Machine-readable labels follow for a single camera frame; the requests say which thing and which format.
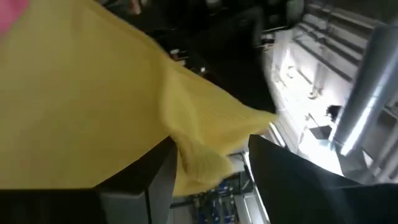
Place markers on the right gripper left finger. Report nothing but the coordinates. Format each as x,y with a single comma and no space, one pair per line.
93,205

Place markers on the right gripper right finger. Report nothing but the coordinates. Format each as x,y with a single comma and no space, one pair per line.
304,199

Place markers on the yellow microfiber towel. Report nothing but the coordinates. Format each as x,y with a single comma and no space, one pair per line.
87,102

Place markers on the pink microfiber towel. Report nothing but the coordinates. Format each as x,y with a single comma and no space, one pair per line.
11,14

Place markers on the black ceiling spotlight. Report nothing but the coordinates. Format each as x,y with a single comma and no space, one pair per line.
334,111

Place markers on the silver round ceiling duct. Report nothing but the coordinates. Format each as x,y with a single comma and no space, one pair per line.
367,93

